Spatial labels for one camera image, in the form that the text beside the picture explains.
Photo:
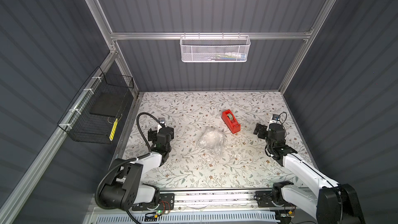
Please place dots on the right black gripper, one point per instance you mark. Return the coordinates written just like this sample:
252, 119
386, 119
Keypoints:
260, 130

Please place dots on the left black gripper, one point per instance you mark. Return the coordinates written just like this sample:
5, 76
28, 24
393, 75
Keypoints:
152, 135

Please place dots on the red tape dispenser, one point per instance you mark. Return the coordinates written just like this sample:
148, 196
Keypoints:
231, 122

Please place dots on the clear bubble wrap sheet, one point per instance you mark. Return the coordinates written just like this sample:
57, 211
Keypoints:
212, 139

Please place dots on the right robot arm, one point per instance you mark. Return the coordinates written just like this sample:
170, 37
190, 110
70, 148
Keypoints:
348, 211

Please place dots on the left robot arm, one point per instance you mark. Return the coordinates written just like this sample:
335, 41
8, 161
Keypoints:
121, 188

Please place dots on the floral table mat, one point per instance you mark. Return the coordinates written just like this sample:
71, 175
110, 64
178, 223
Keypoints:
243, 163

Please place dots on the black plate in basket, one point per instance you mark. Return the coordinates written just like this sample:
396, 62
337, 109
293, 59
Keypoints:
108, 105

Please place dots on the pens in white basket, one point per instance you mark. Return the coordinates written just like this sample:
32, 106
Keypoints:
229, 56

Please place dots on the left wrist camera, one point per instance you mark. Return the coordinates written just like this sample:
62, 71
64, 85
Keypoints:
162, 121

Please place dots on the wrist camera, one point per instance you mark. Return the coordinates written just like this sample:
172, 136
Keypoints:
275, 119
162, 121

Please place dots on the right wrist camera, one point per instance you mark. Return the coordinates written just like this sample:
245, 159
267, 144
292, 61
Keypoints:
275, 119

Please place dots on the black wire basket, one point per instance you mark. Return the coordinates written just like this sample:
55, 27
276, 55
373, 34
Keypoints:
79, 124

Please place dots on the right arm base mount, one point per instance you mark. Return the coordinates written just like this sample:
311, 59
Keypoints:
264, 199

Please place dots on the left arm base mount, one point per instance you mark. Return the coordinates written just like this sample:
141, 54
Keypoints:
164, 202

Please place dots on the aluminium front rail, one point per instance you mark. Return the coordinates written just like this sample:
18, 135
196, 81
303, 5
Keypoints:
211, 199

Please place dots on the white wire basket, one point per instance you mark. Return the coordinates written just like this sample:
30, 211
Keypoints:
196, 49

